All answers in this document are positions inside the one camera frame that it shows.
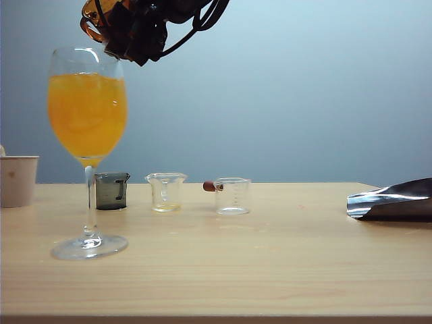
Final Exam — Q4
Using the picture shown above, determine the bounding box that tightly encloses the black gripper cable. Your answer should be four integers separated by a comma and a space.
158, 0, 231, 57

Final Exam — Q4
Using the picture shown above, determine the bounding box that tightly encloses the dark grey measuring cup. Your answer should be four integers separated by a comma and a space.
94, 172, 131, 211

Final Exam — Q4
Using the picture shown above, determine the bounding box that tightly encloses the clear flared measuring cup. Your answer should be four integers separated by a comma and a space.
144, 172, 188, 213

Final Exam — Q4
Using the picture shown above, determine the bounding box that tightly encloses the white paper cup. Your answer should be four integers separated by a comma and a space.
0, 155, 40, 209

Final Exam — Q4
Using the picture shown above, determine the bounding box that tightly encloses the wine glass with orange drink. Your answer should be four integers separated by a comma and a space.
47, 47, 129, 261

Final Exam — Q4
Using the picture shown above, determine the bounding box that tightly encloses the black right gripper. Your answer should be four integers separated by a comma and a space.
103, 0, 169, 68

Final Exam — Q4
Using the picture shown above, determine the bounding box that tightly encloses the silver foil bag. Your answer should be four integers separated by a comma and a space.
346, 178, 432, 222

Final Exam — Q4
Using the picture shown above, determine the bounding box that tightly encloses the amber measuring cup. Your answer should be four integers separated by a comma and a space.
80, 0, 114, 44

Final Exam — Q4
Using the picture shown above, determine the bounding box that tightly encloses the clear cup with wooden knob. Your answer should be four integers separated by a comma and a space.
202, 178, 252, 216

